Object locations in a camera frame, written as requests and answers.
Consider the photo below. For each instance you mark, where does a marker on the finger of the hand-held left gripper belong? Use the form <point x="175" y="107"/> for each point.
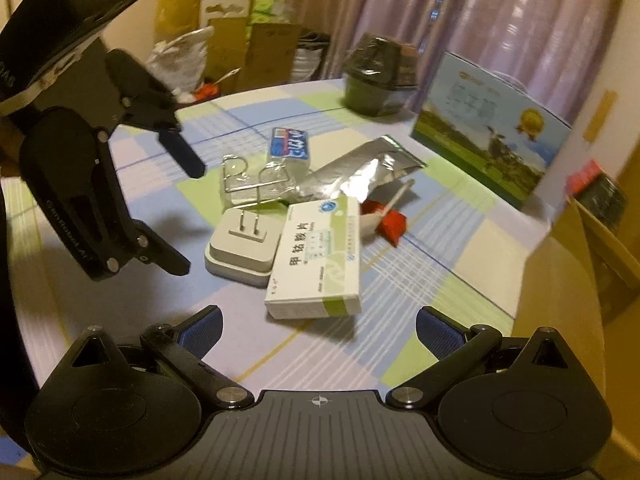
<point x="182" y="152"/>
<point x="162" y="255"/>

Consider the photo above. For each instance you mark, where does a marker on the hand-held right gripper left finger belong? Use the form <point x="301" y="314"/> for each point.
<point x="202" y="330"/>

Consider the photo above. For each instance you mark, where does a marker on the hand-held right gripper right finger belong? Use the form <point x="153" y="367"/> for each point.
<point x="437" y="332"/>

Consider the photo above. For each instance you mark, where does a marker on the white plug adapter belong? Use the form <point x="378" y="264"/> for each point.
<point x="240" y="260"/>

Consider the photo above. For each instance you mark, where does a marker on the clear plastic box blue label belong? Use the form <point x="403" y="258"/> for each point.
<point x="290" y="145"/>

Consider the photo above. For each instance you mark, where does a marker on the red snack packet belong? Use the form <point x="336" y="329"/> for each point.
<point x="392" y="225"/>

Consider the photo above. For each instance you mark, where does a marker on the white green medicine box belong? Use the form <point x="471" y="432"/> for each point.
<point x="310" y="270"/>

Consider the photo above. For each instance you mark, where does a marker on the silver foil bag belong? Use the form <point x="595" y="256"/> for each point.
<point x="350" y="170"/>

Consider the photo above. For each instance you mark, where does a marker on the checked cloth desktop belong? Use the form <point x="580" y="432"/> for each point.
<point x="440" y="280"/>

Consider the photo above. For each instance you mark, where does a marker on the small red wrappers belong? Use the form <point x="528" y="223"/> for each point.
<point x="206" y="91"/>

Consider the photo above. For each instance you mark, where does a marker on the crumpled white bag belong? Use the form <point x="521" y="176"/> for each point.
<point x="177" y="60"/>

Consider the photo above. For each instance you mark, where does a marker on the small brown cardboard box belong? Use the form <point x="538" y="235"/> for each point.
<point x="225" y="50"/>

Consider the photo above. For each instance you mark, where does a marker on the large brown cardboard box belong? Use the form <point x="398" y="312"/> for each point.
<point x="270" y="55"/>

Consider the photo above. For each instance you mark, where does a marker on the white plastic spoon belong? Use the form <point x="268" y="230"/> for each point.
<point x="400" y="195"/>

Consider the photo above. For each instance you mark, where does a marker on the open cardboard box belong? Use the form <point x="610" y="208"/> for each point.
<point x="575" y="270"/>

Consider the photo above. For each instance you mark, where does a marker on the white card hanger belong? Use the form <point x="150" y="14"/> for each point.
<point x="225" y="7"/>

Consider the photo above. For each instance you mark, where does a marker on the black and white bag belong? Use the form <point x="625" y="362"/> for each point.
<point x="310" y="60"/>

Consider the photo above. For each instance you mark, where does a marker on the blue green milk carton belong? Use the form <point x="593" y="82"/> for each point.
<point x="475" y="135"/>

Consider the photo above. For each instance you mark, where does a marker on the black wrapped bowl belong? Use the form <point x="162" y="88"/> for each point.
<point x="375" y="85"/>

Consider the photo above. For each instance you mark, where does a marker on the black wrapped package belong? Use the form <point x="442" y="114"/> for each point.
<point x="607" y="200"/>

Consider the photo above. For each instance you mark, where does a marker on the red packet in box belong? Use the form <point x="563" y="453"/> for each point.
<point x="587" y="175"/>

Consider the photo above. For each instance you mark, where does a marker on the wooden slat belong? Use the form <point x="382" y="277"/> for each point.
<point x="600" y="115"/>

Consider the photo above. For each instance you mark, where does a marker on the purple curtain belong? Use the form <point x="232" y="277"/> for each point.
<point x="450" y="5"/>

